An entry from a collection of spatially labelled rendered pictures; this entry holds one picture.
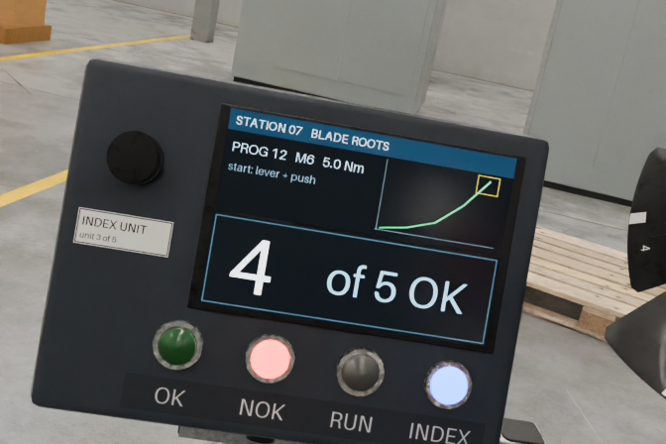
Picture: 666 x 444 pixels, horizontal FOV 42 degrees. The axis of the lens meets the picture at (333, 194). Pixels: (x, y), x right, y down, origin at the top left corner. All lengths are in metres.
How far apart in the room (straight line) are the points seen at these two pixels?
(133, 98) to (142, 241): 0.08
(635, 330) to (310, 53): 7.34
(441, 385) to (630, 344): 0.64
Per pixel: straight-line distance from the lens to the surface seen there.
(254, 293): 0.48
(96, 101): 0.48
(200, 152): 0.48
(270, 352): 0.48
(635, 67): 6.58
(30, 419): 2.55
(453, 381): 0.49
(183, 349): 0.48
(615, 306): 3.94
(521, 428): 0.61
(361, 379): 0.48
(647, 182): 1.41
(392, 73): 8.18
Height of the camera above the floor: 1.33
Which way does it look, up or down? 15 degrees down
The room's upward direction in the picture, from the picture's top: 11 degrees clockwise
